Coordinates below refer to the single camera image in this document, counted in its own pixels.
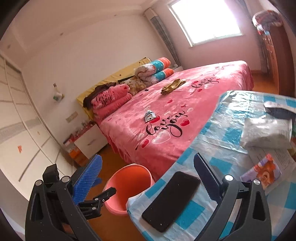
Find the olive green cloth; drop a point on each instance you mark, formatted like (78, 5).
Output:
(172, 86)

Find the brown wooden cabinet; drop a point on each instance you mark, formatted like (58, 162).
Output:
(280, 60)

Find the folded blanket on cabinet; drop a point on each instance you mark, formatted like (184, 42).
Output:
(266, 19)

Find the rolled colourful quilt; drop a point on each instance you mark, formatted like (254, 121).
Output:
(155, 71)

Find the yellow headboard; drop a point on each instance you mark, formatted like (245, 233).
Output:
(119, 75)

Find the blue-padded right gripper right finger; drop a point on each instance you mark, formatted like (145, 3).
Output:
(253, 218)

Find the bright window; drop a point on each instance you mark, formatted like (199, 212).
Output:
(205, 21)

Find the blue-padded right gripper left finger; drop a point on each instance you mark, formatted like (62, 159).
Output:
(53, 212)

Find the colourful picture booklet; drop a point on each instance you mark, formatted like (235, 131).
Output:
(266, 171)

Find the white plastic bag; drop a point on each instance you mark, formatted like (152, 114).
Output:
(269, 133)

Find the white wardrobe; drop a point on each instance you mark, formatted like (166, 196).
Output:
(27, 147)

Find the dark grey folded item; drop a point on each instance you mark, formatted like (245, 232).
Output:
(279, 110)

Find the grey checked curtain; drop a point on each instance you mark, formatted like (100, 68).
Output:
(162, 31)

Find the floral beige pillow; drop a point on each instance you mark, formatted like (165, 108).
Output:
(135, 85)

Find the pink love-you bedspread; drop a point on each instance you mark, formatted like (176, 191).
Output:
(180, 115)

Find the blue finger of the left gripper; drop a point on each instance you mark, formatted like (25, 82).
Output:
(97, 182)

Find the black smartphone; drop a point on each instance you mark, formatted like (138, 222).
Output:
(171, 201)

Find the small snack wrapper on bed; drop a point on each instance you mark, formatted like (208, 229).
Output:
(149, 116)

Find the white bedside table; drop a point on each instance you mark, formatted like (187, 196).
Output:
(85, 143)

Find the folded pink blanket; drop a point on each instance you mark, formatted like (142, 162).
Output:
(110, 100)

